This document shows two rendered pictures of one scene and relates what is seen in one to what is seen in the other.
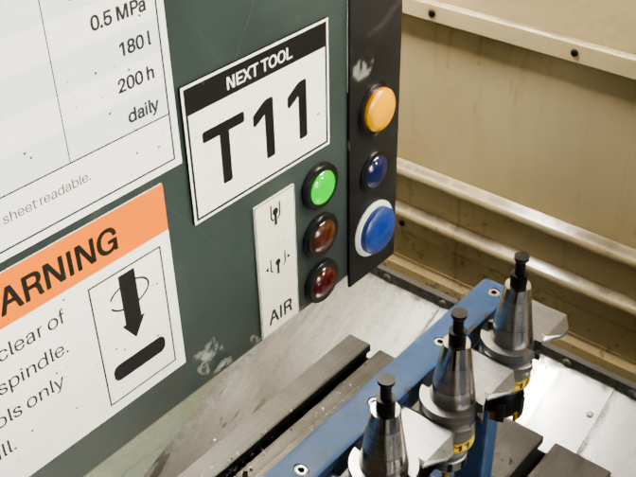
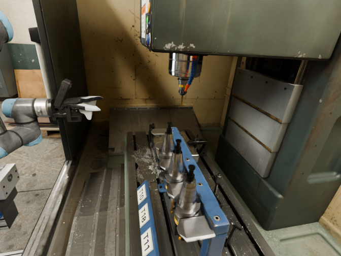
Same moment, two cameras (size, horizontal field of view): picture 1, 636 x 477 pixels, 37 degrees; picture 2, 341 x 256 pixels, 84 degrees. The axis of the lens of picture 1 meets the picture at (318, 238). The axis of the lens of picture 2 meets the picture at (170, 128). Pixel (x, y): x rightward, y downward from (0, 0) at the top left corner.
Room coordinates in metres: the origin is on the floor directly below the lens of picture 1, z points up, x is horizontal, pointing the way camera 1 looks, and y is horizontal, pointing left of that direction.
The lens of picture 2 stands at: (0.89, -0.49, 1.57)
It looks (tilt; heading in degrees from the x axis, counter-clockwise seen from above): 26 degrees down; 125
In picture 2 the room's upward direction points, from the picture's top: 4 degrees clockwise
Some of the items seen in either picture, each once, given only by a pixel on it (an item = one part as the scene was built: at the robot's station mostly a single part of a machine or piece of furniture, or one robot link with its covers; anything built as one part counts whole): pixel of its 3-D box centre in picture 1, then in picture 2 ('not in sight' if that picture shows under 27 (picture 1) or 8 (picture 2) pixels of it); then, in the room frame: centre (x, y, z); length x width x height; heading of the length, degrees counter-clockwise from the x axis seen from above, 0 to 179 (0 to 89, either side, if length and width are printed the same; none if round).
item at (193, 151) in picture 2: not in sight; (172, 146); (0.33, 0.34, 0.97); 0.29 x 0.23 x 0.05; 139
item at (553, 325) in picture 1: (536, 319); (193, 227); (0.78, -0.23, 1.21); 0.07 x 0.05 x 0.01; 49
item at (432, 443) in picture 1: (418, 438); (171, 164); (0.62, -0.09, 1.21); 0.07 x 0.05 x 0.01; 49
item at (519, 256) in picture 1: (520, 270); (191, 173); (0.74, -0.20, 1.31); 0.02 x 0.02 x 0.03
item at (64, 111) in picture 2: not in sight; (67, 108); (0.12, -0.14, 1.27); 0.12 x 0.08 x 0.09; 50
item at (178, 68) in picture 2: not in sight; (185, 61); (0.38, 0.32, 1.46); 0.16 x 0.16 x 0.12
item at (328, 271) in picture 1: (323, 281); not in sight; (0.43, 0.00, 1.55); 0.02 x 0.01 x 0.02; 139
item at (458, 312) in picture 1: (458, 327); (177, 146); (0.66, -0.13, 1.31); 0.02 x 0.02 x 0.03
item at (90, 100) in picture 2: not in sight; (92, 103); (0.13, -0.04, 1.28); 0.09 x 0.03 x 0.06; 86
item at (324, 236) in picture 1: (322, 236); not in sight; (0.43, 0.00, 1.58); 0.02 x 0.01 x 0.02; 139
